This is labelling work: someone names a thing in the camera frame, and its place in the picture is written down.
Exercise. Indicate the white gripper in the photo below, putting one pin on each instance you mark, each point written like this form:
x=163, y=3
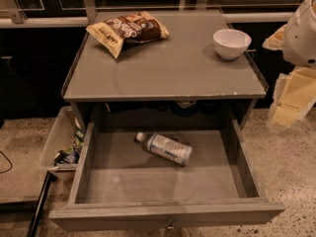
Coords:
x=302, y=37

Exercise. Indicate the blue label plastic bottle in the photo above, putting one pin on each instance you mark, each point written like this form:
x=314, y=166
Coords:
x=165, y=147

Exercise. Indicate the grey cabinet with counter top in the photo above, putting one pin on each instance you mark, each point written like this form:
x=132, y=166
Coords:
x=183, y=67

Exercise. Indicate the open grey top drawer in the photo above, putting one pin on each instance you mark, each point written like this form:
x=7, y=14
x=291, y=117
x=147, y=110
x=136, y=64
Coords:
x=118, y=185

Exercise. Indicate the white ceramic bowl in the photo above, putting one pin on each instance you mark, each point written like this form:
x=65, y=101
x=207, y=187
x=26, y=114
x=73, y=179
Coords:
x=230, y=44

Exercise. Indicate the brown and cream chip bag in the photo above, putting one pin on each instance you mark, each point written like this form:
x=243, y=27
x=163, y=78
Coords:
x=139, y=27

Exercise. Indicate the green snack packets in bin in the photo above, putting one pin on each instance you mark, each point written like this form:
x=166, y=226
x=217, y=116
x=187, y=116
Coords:
x=72, y=154

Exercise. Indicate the clear plastic bin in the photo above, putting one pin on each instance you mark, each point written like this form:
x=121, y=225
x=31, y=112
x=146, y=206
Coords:
x=60, y=137

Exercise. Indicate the black bar on floor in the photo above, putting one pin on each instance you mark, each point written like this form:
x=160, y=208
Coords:
x=40, y=205

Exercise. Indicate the metal railing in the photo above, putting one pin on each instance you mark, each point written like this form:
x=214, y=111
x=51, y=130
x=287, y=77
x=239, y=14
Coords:
x=79, y=12

